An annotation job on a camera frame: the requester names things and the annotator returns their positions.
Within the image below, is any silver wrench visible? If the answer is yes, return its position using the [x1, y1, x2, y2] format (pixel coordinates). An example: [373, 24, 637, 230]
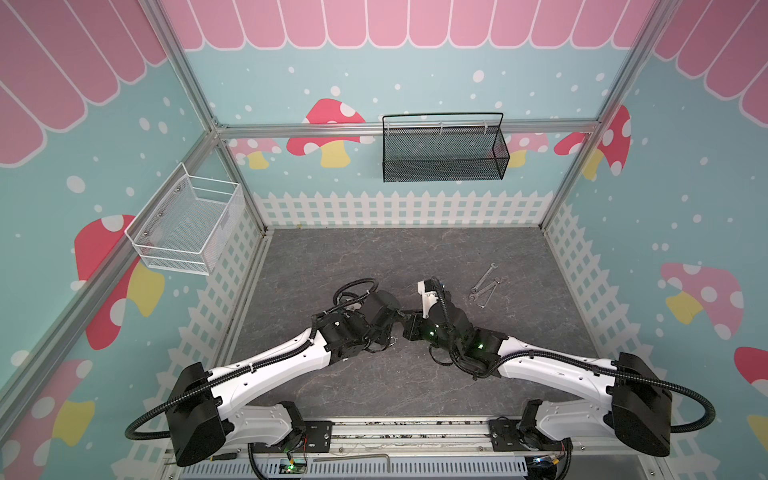
[470, 263, 498, 294]
[469, 278, 504, 308]

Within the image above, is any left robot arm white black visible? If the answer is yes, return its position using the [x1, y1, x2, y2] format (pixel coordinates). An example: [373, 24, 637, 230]
[124, 278, 401, 467]

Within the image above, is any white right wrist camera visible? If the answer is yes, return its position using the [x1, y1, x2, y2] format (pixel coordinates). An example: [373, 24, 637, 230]
[417, 279, 440, 319]

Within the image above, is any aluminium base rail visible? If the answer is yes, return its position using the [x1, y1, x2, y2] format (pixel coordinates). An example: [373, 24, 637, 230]
[161, 416, 607, 480]

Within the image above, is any black wire mesh basket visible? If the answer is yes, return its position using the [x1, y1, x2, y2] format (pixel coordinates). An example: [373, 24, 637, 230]
[381, 112, 511, 183]

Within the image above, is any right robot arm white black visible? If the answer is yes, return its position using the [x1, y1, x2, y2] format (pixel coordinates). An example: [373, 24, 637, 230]
[404, 277, 716, 457]

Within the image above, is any white wire mesh basket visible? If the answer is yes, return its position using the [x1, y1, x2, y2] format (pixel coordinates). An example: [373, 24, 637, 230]
[125, 164, 245, 276]

